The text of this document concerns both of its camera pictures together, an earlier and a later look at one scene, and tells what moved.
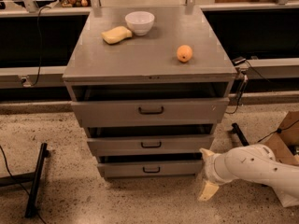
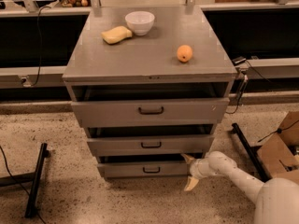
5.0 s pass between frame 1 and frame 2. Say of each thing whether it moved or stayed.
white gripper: moved
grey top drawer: stayed
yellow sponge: stayed
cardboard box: stayed
